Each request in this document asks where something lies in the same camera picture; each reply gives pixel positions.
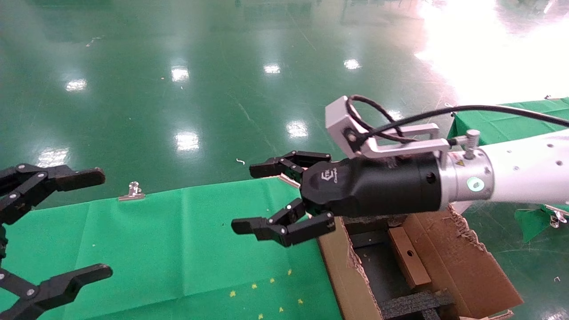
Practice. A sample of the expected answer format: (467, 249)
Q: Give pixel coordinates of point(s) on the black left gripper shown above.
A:
(2, 242)

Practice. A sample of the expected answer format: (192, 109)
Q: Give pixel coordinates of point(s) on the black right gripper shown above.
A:
(378, 186)

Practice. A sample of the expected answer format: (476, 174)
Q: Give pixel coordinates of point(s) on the small brown cardboard box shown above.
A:
(409, 255)

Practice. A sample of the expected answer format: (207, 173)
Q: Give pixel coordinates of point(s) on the large open cardboard carton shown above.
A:
(462, 266)

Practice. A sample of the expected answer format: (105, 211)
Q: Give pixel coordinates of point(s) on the metal binder clip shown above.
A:
(449, 108)
(132, 191)
(289, 181)
(555, 218)

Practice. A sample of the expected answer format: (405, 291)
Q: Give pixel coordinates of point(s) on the black foam insert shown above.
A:
(413, 304)
(369, 222)

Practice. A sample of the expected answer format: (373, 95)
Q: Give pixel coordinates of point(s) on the large green tablecloth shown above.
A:
(178, 244)

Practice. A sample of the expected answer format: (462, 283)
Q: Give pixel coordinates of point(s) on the green tablecloth with hanging corner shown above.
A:
(511, 126)

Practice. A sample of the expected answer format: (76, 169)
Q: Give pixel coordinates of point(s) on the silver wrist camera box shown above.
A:
(338, 118)

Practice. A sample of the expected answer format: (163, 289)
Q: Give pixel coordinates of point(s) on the silver camera mount bracket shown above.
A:
(400, 149)

